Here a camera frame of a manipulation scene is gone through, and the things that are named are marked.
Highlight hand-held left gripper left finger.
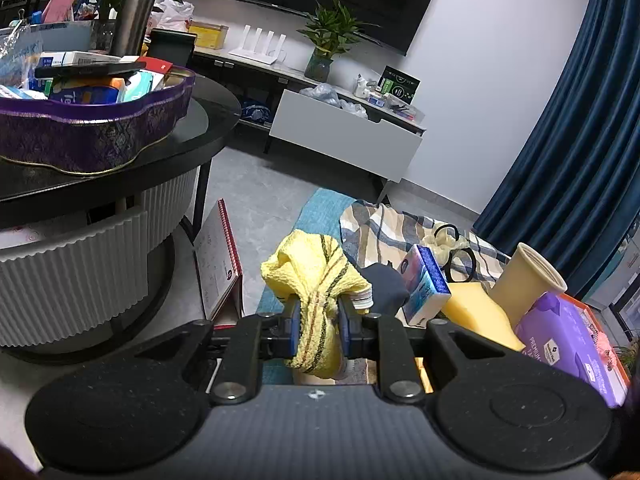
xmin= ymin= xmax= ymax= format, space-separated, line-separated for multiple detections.
xmin=131 ymin=300 xmax=301 ymax=407

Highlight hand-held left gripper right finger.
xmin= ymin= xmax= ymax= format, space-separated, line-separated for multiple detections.
xmin=340 ymin=299 xmax=506 ymax=406

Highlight yellow striped towel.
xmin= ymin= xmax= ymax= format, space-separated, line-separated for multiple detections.
xmin=260 ymin=229 xmax=373 ymax=380

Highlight blue pink tissue pack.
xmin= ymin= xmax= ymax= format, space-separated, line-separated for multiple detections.
xmin=397 ymin=244 xmax=452 ymax=327

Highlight cream scrunchie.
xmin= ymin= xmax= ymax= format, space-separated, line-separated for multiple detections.
xmin=422 ymin=227 xmax=471 ymax=257

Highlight orange rimmed tray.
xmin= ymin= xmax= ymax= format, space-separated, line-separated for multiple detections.
xmin=557 ymin=292 xmax=633 ymax=401

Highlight white ribbed sock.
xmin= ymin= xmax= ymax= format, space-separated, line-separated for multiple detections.
xmin=347 ymin=287 xmax=375 ymax=313

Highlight dark navy cloth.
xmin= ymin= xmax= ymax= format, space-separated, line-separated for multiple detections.
xmin=360 ymin=262 xmax=412 ymax=316

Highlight plaid blanket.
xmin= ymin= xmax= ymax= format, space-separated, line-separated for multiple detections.
xmin=339 ymin=200 xmax=511 ymax=306

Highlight red spiral desk calendar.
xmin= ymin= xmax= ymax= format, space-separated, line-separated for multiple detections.
xmin=192 ymin=199 xmax=246 ymax=331

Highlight yellow sponge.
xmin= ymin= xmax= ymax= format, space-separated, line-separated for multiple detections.
xmin=437 ymin=281 xmax=526 ymax=353

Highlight beige paper cup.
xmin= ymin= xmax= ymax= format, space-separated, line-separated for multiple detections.
xmin=487 ymin=242 xmax=568 ymax=328

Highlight open white drawer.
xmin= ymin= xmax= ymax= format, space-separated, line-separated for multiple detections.
xmin=269 ymin=89 xmax=426 ymax=183

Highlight purple wet wipes pack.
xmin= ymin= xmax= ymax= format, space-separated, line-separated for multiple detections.
xmin=514 ymin=292 xmax=631 ymax=408

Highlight clear plastic bag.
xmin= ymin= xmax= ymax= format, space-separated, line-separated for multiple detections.
xmin=340 ymin=99 xmax=371 ymax=120

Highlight blue patterned bag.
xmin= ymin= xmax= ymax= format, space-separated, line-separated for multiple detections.
xmin=239 ymin=95 xmax=273 ymax=123

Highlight clear tray of small things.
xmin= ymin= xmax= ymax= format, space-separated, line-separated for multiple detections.
xmin=367 ymin=92 xmax=426 ymax=125

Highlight grey blue plastic bag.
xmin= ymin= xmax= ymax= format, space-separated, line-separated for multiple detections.
xmin=299 ymin=82 xmax=342 ymax=107

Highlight green black box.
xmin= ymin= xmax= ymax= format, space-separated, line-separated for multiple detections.
xmin=376 ymin=65 xmax=421 ymax=106

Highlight potted plant dark vase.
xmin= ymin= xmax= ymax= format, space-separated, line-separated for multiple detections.
xmin=297 ymin=0 xmax=381 ymax=83

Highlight white tv cabinet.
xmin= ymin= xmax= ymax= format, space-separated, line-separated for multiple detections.
xmin=190 ymin=46 xmax=428 ymax=206

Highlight white router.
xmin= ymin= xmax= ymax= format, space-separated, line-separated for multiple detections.
xmin=229 ymin=24 xmax=288 ymax=66

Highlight purple decorated tin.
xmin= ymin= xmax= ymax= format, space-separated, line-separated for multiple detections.
xmin=0 ymin=62 xmax=197 ymax=176

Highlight teal packet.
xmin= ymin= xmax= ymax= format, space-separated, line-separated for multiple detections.
xmin=122 ymin=71 xmax=166 ymax=104

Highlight red flat box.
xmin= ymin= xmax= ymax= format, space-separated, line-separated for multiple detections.
xmin=134 ymin=57 xmax=174 ymax=77

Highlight dark blue curtain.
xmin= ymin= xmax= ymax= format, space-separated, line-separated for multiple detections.
xmin=472 ymin=0 xmax=640 ymax=301

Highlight yellow box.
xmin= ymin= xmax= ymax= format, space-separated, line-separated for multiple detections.
xmin=187 ymin=20 xmax=230 ymax=51

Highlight blue tissue packet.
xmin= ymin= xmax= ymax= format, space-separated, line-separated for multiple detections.
xmin=49 ymin=77 xmax=126 ymax=106

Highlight black phone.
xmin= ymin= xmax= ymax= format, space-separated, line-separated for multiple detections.
xmin=34 ymin=61 xmax=147 ymax=80

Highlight white plastic bag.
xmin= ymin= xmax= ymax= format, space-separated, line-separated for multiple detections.
xmin=150 ymin=0 xmax=195 ymax=33

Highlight steel thermos bottle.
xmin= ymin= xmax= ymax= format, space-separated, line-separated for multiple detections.
xmin=109 ymin=0 xmax=156 ymax=58

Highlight white blue medicine box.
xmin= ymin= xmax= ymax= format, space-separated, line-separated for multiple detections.
xmin=37 ymin=51 xmax=122 ymax=68

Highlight clear storage box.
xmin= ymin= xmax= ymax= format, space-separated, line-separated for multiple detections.
xmin=29 ymin=20 xmax=96 ymax=54

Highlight crinkled clear bag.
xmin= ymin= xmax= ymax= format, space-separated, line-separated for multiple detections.
xmin=0 ymin=24 xmax=45 ymax=87

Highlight pink notebook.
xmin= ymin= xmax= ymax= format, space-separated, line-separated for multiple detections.
xmin=41 ymin=0 xmax=77 ymax=24

